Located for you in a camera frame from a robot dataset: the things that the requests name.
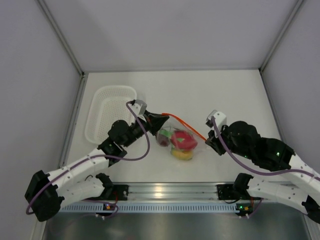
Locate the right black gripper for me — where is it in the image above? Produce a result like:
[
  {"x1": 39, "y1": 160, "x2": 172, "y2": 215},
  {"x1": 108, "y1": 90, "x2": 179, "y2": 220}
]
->
[{"x1": 206, "y1": 123, "x2": 254, "y2": 160}]

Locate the clear zip top bag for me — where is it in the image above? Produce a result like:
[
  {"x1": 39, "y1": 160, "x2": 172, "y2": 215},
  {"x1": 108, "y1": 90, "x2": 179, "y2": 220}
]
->
[{"x1": 155, "y1": 113, "x2": 208, "y2": 161}]

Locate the fake yellow mango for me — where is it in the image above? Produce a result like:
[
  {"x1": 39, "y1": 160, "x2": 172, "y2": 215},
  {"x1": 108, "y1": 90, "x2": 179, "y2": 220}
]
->
[{"x1": 170, "y1": 148, "x2": 194, "y2": 161}]

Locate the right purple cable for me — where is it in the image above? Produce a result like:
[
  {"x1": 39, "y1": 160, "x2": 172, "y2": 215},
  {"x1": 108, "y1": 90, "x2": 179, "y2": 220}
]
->
[{"x1": 211, "y1": 117, "x2": 320, "y2": 182}]

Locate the aluminium mounting rail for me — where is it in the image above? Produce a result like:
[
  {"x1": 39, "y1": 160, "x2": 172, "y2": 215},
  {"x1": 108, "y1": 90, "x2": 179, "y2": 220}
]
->
[{"x1": 59, "y1": 181, "x2": 276, "y2": 202}]

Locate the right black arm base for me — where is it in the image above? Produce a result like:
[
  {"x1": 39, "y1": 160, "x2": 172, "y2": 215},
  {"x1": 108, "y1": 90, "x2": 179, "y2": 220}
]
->
[{"x1": 216, "y1": 183, "x2": 238, "y2": 201}]

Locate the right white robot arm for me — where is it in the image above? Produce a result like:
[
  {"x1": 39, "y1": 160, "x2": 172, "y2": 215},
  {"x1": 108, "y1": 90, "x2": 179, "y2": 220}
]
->
[{"x1": 205, "y1": 116, "x2": 320, "y2": 223}]

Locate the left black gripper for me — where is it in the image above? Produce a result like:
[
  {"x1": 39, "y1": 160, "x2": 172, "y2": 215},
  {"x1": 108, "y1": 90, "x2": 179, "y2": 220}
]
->
[{"x1": 122, "y1": 109, "x2": 169, "y2": 148}]

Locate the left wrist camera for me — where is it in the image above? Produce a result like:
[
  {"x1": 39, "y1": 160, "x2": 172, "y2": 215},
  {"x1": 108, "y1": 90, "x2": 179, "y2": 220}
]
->
[{"x1": 129, "y1": 99, "x2": 147, "y2": 121}]

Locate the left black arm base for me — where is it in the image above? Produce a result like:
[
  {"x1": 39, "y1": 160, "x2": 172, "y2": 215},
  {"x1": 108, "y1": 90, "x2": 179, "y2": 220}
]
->
[{"x1": 108, "y1": 184, "x2": 129, "y2": 201}]

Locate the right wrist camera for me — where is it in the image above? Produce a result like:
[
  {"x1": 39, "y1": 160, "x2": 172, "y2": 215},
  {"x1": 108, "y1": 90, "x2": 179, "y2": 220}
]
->
[{"x1": 205, "y1": 110, "x2": 227, "y2": 131}]

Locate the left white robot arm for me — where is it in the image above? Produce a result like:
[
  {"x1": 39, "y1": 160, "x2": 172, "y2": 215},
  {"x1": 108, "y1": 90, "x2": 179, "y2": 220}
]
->
[{"x1": 24, "y1": 111, "x2": 169, "y2": 222}]

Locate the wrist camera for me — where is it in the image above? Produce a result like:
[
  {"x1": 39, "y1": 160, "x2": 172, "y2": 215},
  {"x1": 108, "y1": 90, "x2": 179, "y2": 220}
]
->
[
  {"x1": 205, "y1": 110, "x2": 227, "y2": 131},
  {"x1": 129, "y1": 99, "x2": 147, "y2": 121}
]

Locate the white slotted cable duct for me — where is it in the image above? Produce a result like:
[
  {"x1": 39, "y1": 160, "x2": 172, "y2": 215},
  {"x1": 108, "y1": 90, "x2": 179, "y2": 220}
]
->
[{"x1": 60, "y1": 202, "x2": 250, "y2": 213}]

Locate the fake red dragon fruit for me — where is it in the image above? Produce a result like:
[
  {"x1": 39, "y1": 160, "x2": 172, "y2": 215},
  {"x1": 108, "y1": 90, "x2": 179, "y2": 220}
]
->
[{"x1": 170, "y1": 130, "x2": 198, "y2": 151}]

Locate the white perforated plastic basket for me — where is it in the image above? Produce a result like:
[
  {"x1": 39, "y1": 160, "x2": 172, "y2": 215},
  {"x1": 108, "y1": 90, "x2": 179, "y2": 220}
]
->
[{"x1": 84, "y1": 85, "x2": 137, "y2": 145}]

